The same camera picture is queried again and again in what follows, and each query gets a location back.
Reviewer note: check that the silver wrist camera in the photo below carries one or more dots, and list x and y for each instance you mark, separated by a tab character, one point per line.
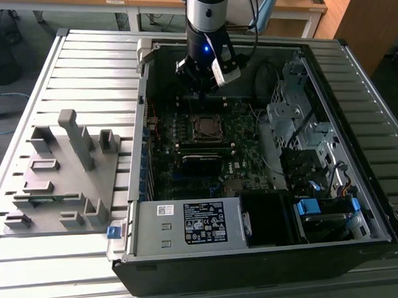
227	77

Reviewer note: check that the grey power supply unit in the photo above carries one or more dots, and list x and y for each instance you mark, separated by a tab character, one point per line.
149	222

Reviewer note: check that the black PC case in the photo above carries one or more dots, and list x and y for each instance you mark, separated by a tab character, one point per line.
255	274

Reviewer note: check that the metal drive cage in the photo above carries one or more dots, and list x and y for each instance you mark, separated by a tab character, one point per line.
281	115

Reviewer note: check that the black graphics card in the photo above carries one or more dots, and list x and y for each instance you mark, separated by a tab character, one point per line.
201	168

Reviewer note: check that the green RAM stick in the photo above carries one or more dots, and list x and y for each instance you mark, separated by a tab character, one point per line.
45	200

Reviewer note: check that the green motherboard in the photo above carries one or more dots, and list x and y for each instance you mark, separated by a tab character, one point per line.
248	154

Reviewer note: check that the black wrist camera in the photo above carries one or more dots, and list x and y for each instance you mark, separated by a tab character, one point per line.
184	69

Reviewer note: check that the hard disk in blue carrier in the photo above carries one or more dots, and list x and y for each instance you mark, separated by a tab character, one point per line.
307	206

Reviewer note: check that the CPU socket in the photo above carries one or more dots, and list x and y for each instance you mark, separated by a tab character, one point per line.
196	138

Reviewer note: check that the pale blue teach pendant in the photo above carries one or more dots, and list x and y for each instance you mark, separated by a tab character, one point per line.
266	6

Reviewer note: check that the wooden cabinet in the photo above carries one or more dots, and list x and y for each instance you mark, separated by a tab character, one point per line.
367	19

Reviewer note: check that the grey parts rack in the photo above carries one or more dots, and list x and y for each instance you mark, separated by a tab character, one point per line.
103	173

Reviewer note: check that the grey case latch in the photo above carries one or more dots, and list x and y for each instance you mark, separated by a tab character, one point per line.
144	48

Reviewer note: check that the chipset heatsink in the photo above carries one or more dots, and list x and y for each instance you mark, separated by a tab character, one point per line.
233	187

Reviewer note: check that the silver-topped CPU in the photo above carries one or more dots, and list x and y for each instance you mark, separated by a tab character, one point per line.
209	125

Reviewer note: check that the blue case latch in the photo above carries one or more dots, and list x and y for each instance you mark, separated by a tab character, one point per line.
113	232

